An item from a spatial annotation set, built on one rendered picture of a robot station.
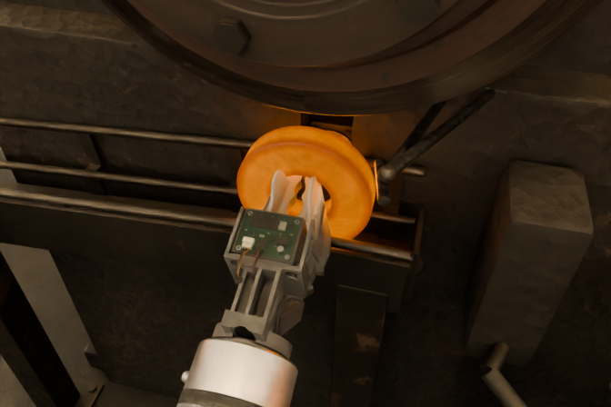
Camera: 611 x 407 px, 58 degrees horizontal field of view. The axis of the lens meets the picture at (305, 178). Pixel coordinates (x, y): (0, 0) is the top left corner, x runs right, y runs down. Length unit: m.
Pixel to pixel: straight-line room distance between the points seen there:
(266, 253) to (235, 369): 0.10
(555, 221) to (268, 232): 0.26
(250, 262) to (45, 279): 1.18
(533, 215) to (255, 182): 0.28
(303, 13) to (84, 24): 0.40
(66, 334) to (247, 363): 1.06
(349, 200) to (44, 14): 0.43
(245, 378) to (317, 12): 0.28
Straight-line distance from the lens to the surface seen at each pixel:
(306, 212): 0.55
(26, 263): 1.69
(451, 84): 0.46
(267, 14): 0.37
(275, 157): 0.58
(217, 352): 0.47
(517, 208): 0.56
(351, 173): 0.57
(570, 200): 0.59
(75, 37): 0.70
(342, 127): 0.67
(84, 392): 1.39
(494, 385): 0.67
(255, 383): 0.46
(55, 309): 1.56
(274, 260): 0.49
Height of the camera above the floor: 1.17
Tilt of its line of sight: 42 degrees down
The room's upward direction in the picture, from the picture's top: straight up
